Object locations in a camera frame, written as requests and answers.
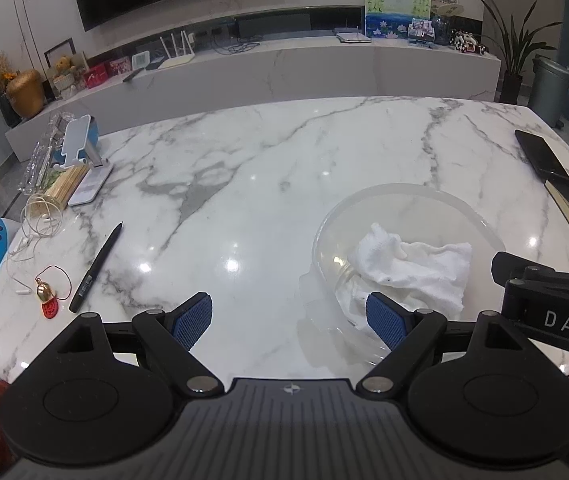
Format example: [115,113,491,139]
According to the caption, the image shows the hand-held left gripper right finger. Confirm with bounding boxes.
[356,291,533,401]

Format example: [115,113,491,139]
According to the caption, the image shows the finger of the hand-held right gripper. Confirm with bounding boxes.
[492,251,569,306]

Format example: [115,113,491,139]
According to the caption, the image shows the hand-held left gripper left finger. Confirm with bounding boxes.
[39,292,225,397]

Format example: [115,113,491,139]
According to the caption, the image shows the white cloth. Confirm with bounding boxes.
[347,222,474,331]

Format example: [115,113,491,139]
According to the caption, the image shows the clear plastic bowl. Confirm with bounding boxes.
[297,183,498,366]

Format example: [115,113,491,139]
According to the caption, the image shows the black pen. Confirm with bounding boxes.
[68,222,125,313]

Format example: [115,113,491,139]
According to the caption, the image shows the black smartphone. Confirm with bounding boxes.
[515,129,569,181]

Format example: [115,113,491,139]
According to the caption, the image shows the red charm with gold bell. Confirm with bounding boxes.
[34,265,72,321]

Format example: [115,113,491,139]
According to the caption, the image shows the grey trash bin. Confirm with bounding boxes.
[529,55,569,128]

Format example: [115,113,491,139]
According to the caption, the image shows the jar of bamboo skewers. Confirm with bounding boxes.
[27,162,90,216]

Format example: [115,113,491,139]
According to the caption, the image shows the potted plant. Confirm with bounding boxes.
[477,0,563,106]

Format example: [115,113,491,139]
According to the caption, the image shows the white phone stand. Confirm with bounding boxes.
[59,115,110,168]

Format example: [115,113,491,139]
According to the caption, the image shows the cow figurine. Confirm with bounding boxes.
[452,30,490,56]

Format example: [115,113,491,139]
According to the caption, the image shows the white wifi router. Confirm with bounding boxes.
[157,31,196,70]

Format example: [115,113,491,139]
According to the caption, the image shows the red box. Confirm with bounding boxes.
[83,64,110,90]

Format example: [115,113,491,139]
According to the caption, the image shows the white marble tv cabinet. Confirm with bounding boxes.
[4,35,503,161]

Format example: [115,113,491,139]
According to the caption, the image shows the small framed photo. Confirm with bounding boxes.
[409,17,436,43]

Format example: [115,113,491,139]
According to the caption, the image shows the black vase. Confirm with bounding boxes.
[0,92,22,128]

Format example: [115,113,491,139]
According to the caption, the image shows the gold vase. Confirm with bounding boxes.
[5,70,45,120]

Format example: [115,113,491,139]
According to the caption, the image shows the teddy bear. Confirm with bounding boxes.
[53,55,78,81]

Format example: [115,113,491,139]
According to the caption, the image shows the round paper fan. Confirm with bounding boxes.
[427,0,465,16]

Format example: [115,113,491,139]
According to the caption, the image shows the grey set-top box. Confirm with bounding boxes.
[335,27,373,45]

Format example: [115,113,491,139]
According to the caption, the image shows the lotus pond painting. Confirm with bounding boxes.
[365,0,433,39]

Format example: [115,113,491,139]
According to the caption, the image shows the white wired earphones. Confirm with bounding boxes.
[7,195,65,296]

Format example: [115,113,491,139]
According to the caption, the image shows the black cables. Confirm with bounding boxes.
[212,37,260,56]

